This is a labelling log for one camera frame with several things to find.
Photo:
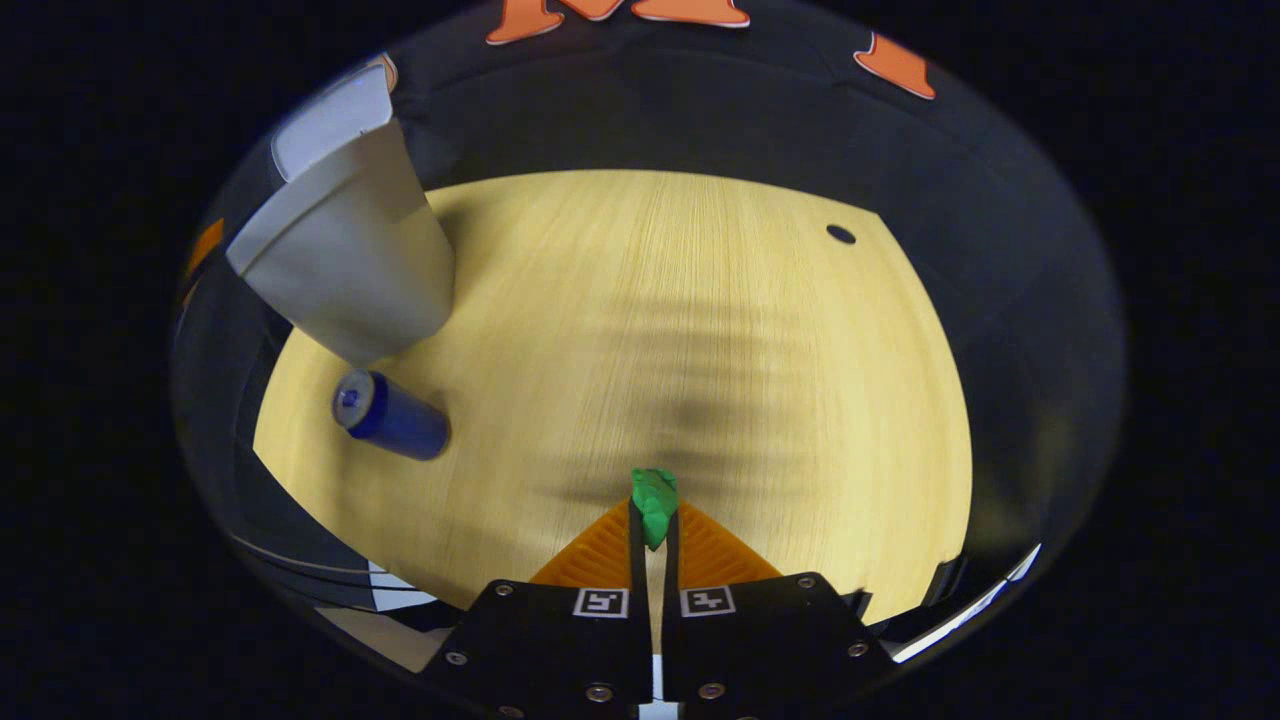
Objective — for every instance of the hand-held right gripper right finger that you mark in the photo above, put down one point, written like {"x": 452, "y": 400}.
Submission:
{"x": 671, "y": 570}

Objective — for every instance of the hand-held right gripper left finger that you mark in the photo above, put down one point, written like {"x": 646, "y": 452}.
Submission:
{"x": 637, "y": 570}

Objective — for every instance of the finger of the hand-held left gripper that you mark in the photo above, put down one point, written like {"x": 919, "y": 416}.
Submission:
{"x": 205, "y": 248}

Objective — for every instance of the green paper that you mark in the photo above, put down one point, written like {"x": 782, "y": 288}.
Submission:
{"x": 655, "y": 505}

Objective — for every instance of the white desktop garbage bin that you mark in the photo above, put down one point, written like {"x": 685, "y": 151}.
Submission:
{"x": 350, "y": 260}

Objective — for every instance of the blue pop can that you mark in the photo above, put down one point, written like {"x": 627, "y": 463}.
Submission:
{"x": 400, "y": 420}

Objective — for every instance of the wooden desktop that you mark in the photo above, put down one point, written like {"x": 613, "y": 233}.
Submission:
{"x": 650, "y": 300}

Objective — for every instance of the white flat strip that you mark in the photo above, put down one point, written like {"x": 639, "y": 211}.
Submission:
{"x": 960, "y": 615}

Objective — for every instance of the black round desk grommet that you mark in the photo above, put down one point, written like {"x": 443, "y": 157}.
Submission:
{"x": 841, "y": 234}

